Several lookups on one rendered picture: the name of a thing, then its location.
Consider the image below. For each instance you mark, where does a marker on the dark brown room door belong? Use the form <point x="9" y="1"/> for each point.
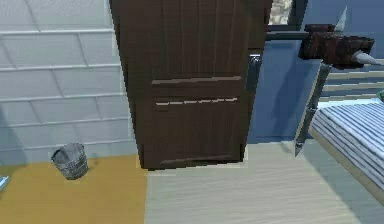
<point x="193" y="83"/>

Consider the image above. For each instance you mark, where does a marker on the grey mesh waste bin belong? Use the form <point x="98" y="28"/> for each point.
<point x="70" y="162"/>

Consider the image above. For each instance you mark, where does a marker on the bed with striped blue cover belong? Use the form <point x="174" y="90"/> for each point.
<point x="353" y="126"/>

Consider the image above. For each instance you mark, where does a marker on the pale blue flat object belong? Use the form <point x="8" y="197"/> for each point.
<point x="2" y="182"/>

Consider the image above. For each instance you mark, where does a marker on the window with dark frame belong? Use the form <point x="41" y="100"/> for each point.
<point x="283" y="13"/>

